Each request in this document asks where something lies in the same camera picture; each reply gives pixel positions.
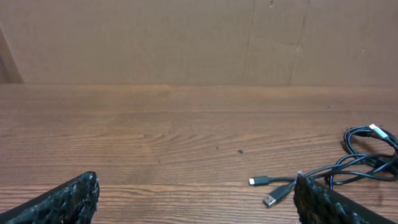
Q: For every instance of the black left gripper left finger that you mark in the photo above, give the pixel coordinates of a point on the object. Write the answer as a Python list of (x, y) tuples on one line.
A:
[(75, 201)]

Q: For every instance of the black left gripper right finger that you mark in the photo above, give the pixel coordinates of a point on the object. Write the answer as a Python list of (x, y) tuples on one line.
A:
[(317, 204)]

